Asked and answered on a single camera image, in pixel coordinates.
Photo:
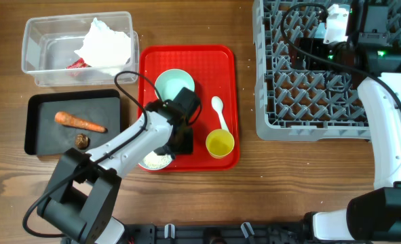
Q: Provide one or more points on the white crumpled paper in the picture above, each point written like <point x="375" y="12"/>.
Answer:
<point x="103" y="47"/>

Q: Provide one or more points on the clear plastic bin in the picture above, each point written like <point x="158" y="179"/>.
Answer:
<point x="49" y="44"/>

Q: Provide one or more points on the black tray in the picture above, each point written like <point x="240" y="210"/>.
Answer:
<point x="44" y="136"/>

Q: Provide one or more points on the white plastic spoon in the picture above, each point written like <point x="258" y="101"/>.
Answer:
<point x="217" y="105"/>

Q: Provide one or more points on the blue bowl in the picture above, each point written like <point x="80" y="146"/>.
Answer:
<point x="154" y="162"/>

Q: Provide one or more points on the orange carrot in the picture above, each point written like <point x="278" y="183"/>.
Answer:
<point x="70" y="120"/>

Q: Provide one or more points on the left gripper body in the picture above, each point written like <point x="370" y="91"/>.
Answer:
<point x="184" y="142"/>

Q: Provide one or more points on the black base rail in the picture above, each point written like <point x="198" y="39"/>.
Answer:
<point x="288" y="232"/>

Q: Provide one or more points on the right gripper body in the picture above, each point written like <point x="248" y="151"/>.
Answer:
<point x="332" y="53"/>

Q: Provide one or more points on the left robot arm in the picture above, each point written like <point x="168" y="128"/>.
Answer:
<point x="81" y="194"/>

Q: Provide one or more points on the red plastic tray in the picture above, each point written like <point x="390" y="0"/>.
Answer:
<point x="213" y="70"/>

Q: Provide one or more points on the red snack wrapper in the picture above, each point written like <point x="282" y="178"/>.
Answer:
<point x="80" y="63"/>

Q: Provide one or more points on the white rice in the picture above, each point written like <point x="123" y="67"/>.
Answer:
<point x="156" y="161"/>

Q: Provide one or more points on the grey dishwasher rack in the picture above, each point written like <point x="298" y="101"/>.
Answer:
<point x="299" y="104"/>

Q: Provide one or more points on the green bowl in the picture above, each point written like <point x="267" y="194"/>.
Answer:
<point x="170" y="82"/>

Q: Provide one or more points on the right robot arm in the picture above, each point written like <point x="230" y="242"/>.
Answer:
<point x="376" y="70"/>

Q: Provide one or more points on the yellow cup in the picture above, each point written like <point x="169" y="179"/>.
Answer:
<point x="220" y="143"/>

